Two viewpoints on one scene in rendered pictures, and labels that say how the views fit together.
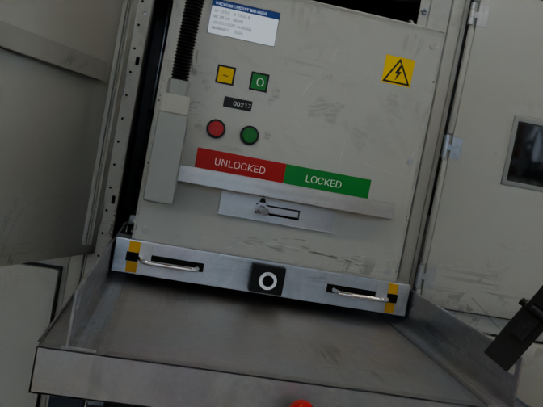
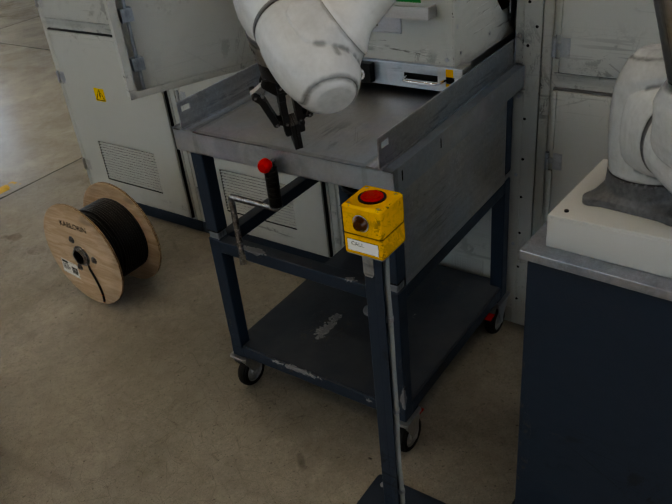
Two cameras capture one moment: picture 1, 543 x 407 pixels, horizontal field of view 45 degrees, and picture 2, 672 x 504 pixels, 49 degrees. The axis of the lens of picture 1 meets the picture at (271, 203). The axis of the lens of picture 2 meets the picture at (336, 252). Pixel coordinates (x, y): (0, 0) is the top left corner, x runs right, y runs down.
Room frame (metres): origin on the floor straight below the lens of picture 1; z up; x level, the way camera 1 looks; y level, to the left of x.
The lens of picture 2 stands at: (-0.18, -1.23, 1.49)
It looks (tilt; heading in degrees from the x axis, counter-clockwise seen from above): 32 degrees down; 46
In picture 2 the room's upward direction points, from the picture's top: 6 degrees counter-clockwise
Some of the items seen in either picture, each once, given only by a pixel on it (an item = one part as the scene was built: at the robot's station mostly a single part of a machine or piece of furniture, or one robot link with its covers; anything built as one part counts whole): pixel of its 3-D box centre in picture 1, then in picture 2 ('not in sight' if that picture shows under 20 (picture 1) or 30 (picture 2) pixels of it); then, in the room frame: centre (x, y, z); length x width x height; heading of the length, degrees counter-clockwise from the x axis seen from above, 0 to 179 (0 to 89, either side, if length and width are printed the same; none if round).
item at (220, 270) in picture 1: (263, 275); (370, 67); (1.18, -0.01, 0.90); 0.54 x 0.05 x 0.06; 99
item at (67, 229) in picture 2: not in sight; (102, 243); (0.82, 1.01, 0.20); 0.40 x 0.22 x 0.40; 98
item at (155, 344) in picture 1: (262, 326); (355, 105); (1.11, -0.02, 0.82); 0.68 x 0.62 x 0.06; 9
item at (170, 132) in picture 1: (167, 148); not in sight; (1.07, 0.18, 1.09); 0.08 x 0.05 x 0.17; 9
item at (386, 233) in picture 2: not in sight; (373, 222); (0.64, -0.48, 0.85); 0.08 x 0.08 x 0.10; 9
